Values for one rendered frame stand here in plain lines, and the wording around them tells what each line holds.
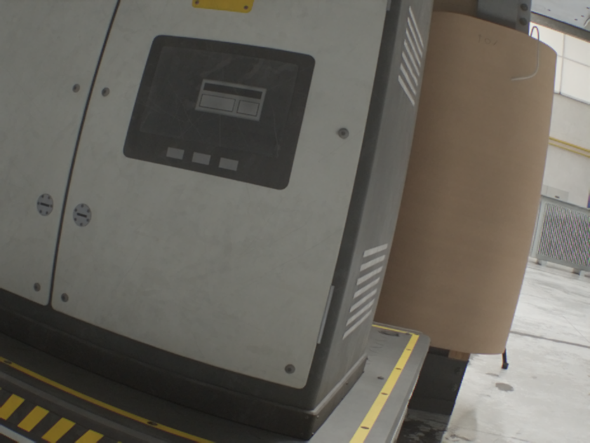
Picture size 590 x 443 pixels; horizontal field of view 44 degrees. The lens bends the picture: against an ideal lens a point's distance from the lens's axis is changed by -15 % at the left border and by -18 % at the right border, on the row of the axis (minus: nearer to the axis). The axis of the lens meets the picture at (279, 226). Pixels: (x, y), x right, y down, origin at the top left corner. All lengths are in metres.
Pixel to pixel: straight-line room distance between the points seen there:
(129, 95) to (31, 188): 0.14
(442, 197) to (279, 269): 1.36
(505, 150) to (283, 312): 1.40
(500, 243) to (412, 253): 0.24
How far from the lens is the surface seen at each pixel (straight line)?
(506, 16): 2.15
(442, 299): 2.05
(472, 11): 2.25
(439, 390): 2.23
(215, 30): 0.74
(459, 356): 2.17
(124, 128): 0.76
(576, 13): 2.69
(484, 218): 2.04
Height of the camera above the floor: 0.55
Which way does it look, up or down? 4 degrees down
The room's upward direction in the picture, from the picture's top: 12 degrees clockwise
